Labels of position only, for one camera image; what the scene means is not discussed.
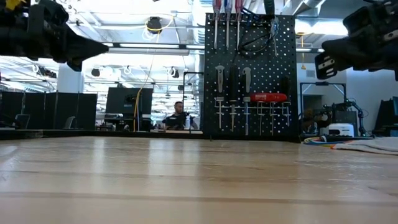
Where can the long ceiling light tube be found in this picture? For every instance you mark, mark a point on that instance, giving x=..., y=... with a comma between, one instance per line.
x=149, y=51

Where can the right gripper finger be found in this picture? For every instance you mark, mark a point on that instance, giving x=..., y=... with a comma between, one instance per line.
x=325, y=66
x=357, y=53

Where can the grey chair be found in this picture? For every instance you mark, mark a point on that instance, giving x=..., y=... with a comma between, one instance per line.
x=70, y=123

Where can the black aluminium frame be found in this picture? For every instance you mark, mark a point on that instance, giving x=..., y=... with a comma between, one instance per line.
x=93, y=133

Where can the black monitor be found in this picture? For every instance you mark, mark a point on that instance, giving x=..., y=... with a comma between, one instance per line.
x=124, y=101

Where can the thick red clear screwdriver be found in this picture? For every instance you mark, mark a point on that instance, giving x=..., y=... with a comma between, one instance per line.
x=216, y=6

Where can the person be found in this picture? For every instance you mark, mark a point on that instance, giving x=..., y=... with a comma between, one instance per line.
x=177, y=119

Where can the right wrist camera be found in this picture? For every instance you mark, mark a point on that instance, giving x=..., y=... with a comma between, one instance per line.
x=357, y=20

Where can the long pegboard hook rail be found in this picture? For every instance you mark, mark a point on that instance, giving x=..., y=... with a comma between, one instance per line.
x=211, y=19

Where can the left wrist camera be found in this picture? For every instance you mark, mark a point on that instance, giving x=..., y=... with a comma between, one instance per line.
x=53, y=12

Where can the white box device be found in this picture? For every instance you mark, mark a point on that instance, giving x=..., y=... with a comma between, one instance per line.
x=341, y=129

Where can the round black ceiling device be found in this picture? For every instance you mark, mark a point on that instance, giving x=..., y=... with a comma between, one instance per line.
x=154, y=25

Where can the black metal pegboard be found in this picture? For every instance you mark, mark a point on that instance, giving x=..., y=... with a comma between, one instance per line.
x=280, y=62

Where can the black blue metal stand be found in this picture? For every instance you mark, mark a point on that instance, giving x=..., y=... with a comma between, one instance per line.
x=323, y=83

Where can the white bottle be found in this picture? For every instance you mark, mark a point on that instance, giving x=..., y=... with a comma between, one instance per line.
x=187, y=122

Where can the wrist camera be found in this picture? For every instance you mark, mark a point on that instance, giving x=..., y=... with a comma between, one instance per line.
x=357, y=20
x=53, y=12

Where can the slim red screwdriver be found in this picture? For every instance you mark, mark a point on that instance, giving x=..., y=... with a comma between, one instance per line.
x=238, y=6

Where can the black partition panels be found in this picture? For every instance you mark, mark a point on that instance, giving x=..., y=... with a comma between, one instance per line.
x=46, y=109

